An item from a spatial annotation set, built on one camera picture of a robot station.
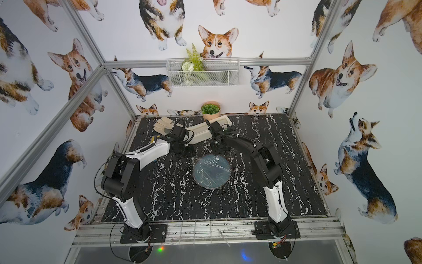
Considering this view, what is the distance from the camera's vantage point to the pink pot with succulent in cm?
108

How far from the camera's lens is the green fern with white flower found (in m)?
0.81

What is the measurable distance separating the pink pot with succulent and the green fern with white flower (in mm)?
236
